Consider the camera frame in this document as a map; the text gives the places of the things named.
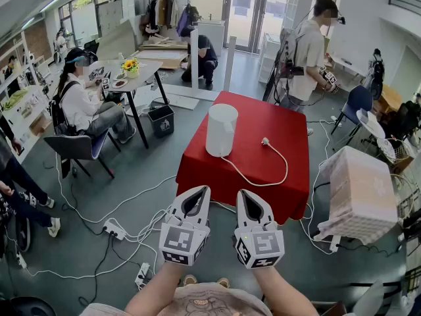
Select black waste bin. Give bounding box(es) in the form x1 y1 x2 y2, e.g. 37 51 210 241
147 104 175 139

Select white electric kettle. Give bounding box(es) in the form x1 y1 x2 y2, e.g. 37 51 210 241
206 103 239 154

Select blue chair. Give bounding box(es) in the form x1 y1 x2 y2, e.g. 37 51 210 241
330 84 374 136

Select person's beige printed shirt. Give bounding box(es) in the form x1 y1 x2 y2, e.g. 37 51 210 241
80 282 274 316

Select wooden cabinet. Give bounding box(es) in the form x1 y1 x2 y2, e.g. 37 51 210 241
378 84 404 115

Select table with red cloth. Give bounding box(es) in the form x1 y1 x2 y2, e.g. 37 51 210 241
176 90 310 226

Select grey table with black legs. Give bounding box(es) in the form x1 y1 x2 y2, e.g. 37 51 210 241
88 59 170 149

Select person's right forearm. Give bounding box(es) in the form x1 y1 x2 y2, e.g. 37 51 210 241
253 265 320 316

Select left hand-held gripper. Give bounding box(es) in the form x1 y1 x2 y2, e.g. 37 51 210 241
159 185 212 266

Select dark grey chair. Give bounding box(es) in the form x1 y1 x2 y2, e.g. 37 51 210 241
43 128 122 180

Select wooden boards pile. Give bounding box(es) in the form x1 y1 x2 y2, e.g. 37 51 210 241
131 36 190 70

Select white furniture frame panels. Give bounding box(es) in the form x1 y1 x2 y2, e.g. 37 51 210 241
161 28 237 111

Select glass double door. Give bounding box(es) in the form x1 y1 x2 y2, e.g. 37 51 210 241
223 0 297 54

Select round white side table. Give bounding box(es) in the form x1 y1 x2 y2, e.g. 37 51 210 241
356 109 386 141

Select person's left forearm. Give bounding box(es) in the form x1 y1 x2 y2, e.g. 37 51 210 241
124 261 185 316

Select checked cloth covered box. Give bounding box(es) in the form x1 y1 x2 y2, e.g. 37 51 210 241
313 145 399 253

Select black framed window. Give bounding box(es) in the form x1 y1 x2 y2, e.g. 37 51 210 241
58 0 109 47

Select white round disc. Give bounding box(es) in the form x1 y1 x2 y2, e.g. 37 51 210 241
205 145 232 158

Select white power strip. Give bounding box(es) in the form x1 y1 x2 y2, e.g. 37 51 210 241
134 262 151 289
103 219 128 242

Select white cabinet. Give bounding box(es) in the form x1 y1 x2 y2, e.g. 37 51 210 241
197 18 226 47

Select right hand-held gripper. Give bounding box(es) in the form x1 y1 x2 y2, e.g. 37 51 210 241
234 189 285 269

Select tall white shelf unit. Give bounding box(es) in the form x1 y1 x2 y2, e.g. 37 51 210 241
282 0 313 32

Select low white shelf unit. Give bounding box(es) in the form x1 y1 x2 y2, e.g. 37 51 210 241
258 33 284 85

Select sunflower bouquet in pot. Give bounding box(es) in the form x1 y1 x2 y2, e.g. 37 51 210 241
120 57 141 80

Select clothes rack with garments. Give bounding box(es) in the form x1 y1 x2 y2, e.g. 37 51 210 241
144 0 180 34

